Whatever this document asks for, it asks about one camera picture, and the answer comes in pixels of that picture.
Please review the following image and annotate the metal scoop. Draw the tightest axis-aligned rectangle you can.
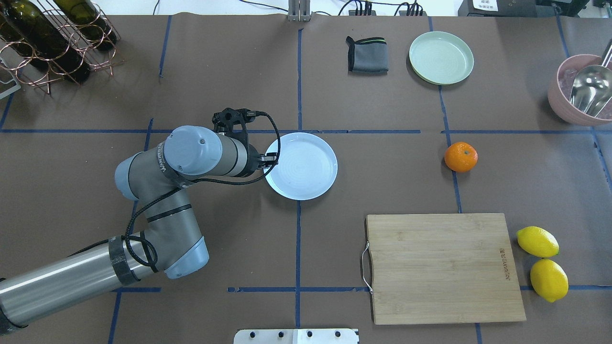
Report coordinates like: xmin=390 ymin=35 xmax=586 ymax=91
xmin=569 ymin=41 xmax=612 ymax=118

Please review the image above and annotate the aluminium frame post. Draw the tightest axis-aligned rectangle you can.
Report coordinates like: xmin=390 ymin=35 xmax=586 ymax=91
xmin=288 ymin=0 xmax=312 ymax=22

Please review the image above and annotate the black computer box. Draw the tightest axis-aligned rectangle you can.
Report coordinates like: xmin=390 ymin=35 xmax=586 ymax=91
xmin=457 ymin=0 xmax=556 ymax=18

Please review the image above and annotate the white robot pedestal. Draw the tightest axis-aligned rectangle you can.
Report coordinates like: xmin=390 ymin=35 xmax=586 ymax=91
xmin=233 ymin=328 xmax=360 ymax=344

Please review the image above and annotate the wooden cutting board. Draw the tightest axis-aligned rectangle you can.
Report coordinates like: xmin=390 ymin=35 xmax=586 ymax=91
xmin=365 ymin=213 xmax=526 ymax=326

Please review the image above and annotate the orange mandarin fruit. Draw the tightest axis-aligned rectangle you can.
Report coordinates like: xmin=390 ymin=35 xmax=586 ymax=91
xmin=444 ymin=141 xmax=479 ymax=173

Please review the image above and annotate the copper wire bottle rack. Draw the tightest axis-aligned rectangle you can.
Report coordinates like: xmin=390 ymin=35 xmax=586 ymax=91
xmin=1 ymin=0 xmax=125 ymax=94

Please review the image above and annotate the dark wine bottle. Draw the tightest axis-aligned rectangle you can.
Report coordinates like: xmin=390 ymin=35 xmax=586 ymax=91
xmin=54 ymin=0 xmax=118 ymax=52
xmin=1 ymin=0 xmax=90 ymax=84

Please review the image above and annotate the light blue plate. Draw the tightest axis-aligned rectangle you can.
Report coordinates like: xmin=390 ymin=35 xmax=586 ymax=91
xmin=266 ymin=132 xmax=338 ymax=201

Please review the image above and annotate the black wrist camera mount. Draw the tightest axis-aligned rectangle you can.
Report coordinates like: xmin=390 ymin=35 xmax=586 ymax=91
xmin=212 ymin=107 xmax=260 ymax=146

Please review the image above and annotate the light green plate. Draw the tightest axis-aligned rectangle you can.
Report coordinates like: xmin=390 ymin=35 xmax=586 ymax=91
xmin=407 ymin=31 xmax=475 ymax=86

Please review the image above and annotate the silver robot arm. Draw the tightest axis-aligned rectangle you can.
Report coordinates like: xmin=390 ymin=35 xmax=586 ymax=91
xmin=1 ymin=126 xmax=280 ymax=335

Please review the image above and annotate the yellow lemon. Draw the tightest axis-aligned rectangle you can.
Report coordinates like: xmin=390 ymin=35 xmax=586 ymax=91
xmin=529 ymin=258 xmax=569 ymax=303
xmin=516 ymin=226 xmax=560 ymax=258

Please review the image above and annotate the pink bowl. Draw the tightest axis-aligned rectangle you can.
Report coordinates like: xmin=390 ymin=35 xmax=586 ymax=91
xmin=547 ymin=54 xmax=612 ymax=127

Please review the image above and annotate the folded grey cloth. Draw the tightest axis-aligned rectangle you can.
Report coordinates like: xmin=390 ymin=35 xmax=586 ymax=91
xmin=346 ymin=36 xmax=389 ymax=75

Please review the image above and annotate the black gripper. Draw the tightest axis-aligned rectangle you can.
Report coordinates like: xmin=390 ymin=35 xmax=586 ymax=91
xmin=245 ymin=144 xmax=279 ymax=178

